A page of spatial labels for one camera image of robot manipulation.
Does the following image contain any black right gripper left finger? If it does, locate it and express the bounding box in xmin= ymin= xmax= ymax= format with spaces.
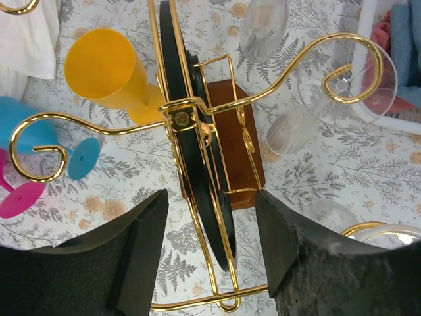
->
xmin=1 ymin=190 xmax=168 ymax=315

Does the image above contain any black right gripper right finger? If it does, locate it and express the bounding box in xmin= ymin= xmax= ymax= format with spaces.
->
xmin=255 ymin=190 xmax=420 ymax=315

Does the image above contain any frosted clear wine glass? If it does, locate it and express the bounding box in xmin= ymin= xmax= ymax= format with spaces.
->
xmin=303 ymin=199 xmax=420 ymax=249

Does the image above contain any yellow plastic goblet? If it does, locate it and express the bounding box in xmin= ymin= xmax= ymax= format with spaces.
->
xmin=64 ymin=28 xmax=164 ymax=125

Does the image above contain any ribbed clear wine glass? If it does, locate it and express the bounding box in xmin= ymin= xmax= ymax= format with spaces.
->
xmin=240 ymin=0 xmax=289 ymax=61

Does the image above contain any blue plastic wine glass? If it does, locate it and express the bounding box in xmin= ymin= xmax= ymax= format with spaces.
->
xmin=1 ymin=96 xmax=101 ymax=180

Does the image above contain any pink plastic wine glass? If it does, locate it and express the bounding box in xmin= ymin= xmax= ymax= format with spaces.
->
xmin=1 ymin=149 xmax=45 ymax=219

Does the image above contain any red cloth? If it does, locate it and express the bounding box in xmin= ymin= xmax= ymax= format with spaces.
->
xmin=364 ymin=8 xmax=417 ymax=115

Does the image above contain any white cloth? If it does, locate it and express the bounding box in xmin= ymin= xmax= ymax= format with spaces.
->
xmin=1 ymin=1 xmax=61 ymax=101

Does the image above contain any white plastic basket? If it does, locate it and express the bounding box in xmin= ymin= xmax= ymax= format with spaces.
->
xmin=356 ymin=1 xmax=420 ymax=134

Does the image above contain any blue cloth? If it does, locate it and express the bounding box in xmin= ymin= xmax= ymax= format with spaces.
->
xmin=391 ymin=1 xmax=420 ymax=108

